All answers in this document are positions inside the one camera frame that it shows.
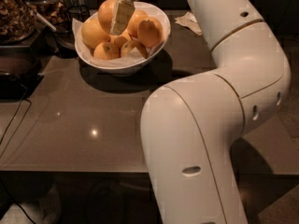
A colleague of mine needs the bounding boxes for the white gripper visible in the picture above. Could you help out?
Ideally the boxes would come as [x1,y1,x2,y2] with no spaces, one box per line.
[110,0,139,35]

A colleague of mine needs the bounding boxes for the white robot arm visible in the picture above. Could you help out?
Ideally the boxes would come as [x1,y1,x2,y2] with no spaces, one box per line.
[140,0,291,224]

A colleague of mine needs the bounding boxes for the white ceramic bowl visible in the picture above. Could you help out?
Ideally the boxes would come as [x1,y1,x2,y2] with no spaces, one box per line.
[72,2,171,76]

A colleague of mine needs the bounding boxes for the hidden orange under top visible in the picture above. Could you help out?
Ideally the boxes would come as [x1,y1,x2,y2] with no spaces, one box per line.
[110,31,132,49]

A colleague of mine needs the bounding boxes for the crumpled paper napkin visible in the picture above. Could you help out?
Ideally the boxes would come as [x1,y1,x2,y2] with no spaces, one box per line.
[175,11,202,35]

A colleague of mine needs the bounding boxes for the glass jar of dried snacks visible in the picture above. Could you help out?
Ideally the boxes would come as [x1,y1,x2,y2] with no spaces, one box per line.
[0,0,36,45]

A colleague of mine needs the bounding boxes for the dark appliance tray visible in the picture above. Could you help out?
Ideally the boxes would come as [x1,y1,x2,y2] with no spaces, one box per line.
[0,46,42,100]

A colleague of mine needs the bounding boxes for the black wire cup holder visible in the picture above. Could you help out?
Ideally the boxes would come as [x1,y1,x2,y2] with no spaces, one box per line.
[54,5,90,58]

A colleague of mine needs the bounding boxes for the white serving spoon handle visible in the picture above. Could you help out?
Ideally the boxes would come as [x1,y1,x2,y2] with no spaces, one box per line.
[27,6,57,32]

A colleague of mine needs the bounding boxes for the black power cable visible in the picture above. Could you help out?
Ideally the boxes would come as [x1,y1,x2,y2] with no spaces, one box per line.
[0,84,34,159]

